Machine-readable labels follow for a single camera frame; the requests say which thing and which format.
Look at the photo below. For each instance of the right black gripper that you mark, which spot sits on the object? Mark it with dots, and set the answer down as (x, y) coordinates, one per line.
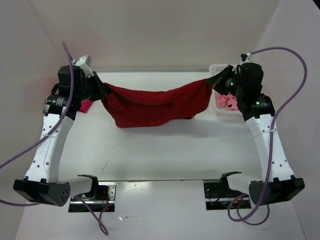
(216, 81)

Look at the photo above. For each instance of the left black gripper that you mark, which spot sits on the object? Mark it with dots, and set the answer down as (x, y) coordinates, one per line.
(102, 90)

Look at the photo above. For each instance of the magenta t shirt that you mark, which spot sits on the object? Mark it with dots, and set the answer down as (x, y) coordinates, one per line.
(85, 106)

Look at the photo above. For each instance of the dark red t shirt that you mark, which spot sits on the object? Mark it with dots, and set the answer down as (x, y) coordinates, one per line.
(138, 108)

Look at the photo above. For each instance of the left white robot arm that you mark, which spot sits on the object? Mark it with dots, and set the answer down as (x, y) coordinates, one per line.
(41, 184)

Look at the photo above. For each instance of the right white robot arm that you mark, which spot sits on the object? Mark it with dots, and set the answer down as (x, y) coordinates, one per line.
(278, 182)

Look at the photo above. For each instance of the light pink t shirt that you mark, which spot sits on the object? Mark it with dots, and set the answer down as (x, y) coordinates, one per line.
(227, 102)

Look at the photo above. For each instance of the white plastic basket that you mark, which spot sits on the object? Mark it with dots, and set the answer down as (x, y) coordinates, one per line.
(213, 70)

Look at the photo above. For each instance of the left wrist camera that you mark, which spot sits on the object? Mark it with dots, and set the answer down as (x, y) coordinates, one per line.
(84, 60)

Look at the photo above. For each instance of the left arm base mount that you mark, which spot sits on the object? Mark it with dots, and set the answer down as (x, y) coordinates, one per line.
(105, 198)

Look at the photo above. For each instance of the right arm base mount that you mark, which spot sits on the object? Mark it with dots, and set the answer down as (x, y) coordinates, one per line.
(215, 198)

